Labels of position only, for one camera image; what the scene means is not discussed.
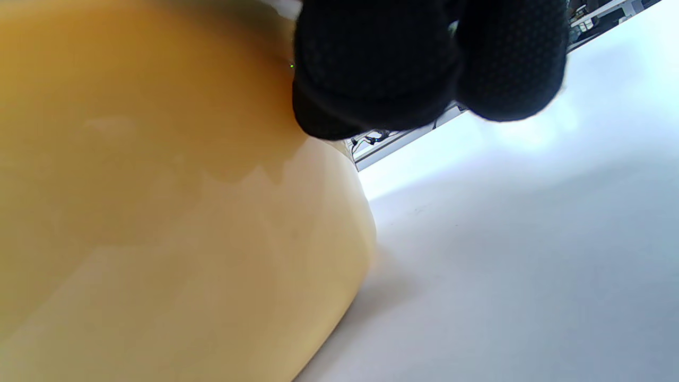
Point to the person's right hand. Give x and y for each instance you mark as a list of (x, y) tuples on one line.
[(382, 63)]

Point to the yellow plastic basin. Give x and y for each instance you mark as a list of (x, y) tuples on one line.
[(159, 212)]

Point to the white desk with metal legs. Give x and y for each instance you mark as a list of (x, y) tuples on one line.
[(403, 140)]

